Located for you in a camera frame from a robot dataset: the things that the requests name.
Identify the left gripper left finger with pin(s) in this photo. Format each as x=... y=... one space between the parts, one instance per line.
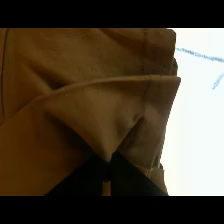
x=83 y=180

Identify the brown T-shirt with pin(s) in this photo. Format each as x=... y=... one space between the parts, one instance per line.
x=83 y=100

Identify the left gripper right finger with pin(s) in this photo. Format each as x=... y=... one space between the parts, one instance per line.
x=130 y=180

